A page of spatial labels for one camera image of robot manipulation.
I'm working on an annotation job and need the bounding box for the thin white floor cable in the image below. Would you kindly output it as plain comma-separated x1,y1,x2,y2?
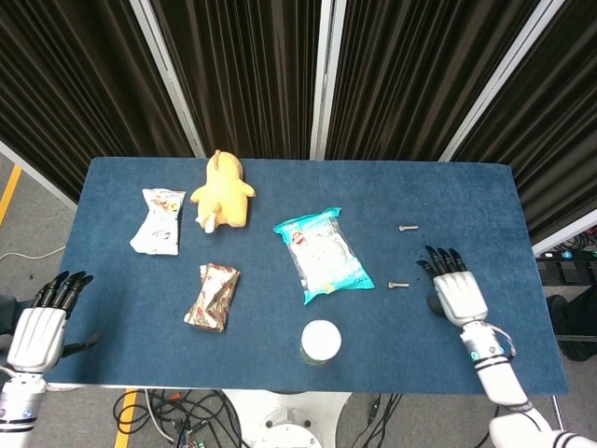
0,245,64,263

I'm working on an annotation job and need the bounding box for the gold red-printed snack packet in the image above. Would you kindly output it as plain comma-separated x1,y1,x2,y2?
183,262,242,333

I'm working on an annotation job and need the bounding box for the white partition frame post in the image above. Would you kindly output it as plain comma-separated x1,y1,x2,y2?
309,0,347,161
128,0,207,159
439,0,560,163

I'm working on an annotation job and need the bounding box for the teal clear snack bag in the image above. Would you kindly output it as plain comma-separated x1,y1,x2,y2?
272,207,377,307

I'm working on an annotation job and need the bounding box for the white wrist cable loop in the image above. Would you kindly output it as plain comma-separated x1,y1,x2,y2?
484,323,518,361

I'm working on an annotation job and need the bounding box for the black floor cable tangle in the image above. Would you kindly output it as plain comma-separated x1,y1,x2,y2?
113,389,249,448

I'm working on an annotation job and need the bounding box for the green chips can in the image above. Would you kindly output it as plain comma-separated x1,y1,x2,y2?
299,319,343,370

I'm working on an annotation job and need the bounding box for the dark brown pleated curtain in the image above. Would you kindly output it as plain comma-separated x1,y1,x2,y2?
454,0,597,245
325,0,546,162
151,0,324,159
0,0,195,203

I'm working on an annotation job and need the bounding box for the small electronics board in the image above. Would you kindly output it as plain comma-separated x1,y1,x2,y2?
175,428,202,448

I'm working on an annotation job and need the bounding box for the white partition base rail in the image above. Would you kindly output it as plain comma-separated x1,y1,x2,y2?
0,139,78,211
531,218,597,257

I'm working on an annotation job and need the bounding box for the blue table cloth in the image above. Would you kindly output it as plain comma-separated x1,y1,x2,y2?
46,156,571,399

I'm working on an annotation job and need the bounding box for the white snack packet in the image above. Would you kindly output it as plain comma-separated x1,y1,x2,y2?
129,188,187,258

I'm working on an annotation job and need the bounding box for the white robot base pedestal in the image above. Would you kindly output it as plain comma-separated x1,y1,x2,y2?
222,389,352,448

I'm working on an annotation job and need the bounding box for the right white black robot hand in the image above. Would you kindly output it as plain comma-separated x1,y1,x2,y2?
416,245,490,327

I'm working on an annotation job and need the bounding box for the black shoe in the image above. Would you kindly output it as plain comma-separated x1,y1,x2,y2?
546,292,597,361

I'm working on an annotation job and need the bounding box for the yellow plush toy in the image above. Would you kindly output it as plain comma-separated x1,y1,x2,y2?
189,148,257,234

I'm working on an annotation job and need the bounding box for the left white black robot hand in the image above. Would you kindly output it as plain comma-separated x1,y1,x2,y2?
6,270,103,375

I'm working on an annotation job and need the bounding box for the black cable with inline switch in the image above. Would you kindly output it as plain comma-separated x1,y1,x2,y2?
352,393,405,448

